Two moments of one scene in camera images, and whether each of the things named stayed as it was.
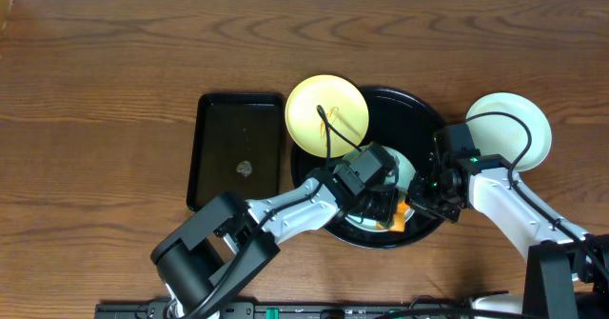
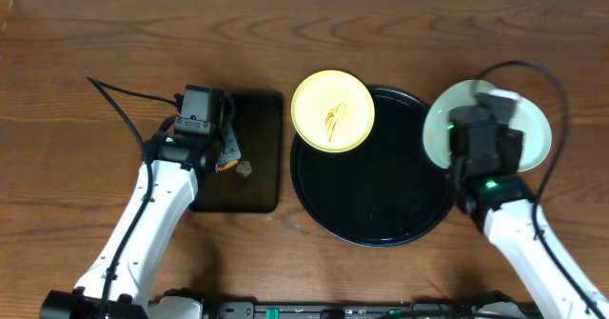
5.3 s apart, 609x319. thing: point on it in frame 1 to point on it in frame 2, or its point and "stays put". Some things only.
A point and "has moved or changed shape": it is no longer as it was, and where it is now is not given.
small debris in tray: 245,167 stays put
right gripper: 416,197 to 508,144
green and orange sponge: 398,225 to 229,165
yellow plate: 344,108 has moved or changed shape
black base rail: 294,310 stays put
